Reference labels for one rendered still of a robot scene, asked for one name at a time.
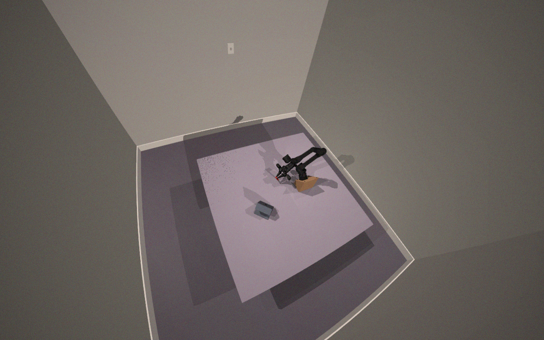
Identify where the grey flat panel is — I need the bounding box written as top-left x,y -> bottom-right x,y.
254,201 -> 274,219

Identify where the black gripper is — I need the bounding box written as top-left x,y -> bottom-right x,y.
276,164 -> 291,180

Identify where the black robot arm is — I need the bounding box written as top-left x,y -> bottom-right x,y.
281,147 -> 327,181

